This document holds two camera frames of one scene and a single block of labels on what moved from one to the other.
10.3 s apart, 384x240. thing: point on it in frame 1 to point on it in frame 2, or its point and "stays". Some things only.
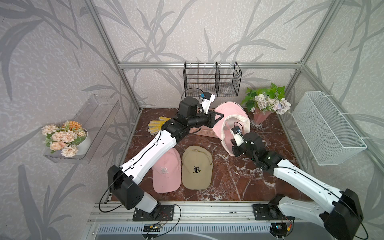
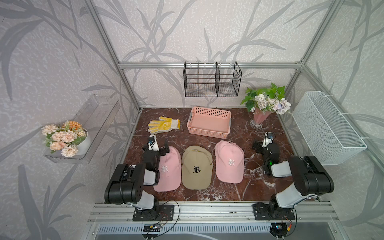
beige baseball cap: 197,168 stays
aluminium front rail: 190,213 stays
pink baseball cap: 166,173 stays
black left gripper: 211,121 to 161,151
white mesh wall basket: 330,138 stays
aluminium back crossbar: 206,65 stays
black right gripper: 234,149 to 259,144
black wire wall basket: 221,79 stays
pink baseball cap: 233,112 to 229,162
